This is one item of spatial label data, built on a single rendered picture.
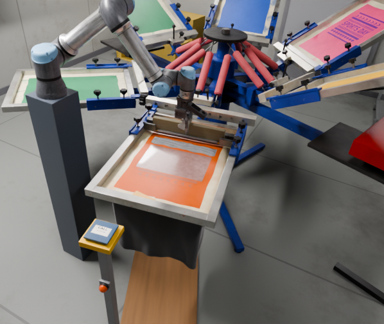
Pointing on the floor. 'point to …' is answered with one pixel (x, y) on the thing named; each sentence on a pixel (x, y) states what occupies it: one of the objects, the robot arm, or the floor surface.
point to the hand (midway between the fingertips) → (188, 130)
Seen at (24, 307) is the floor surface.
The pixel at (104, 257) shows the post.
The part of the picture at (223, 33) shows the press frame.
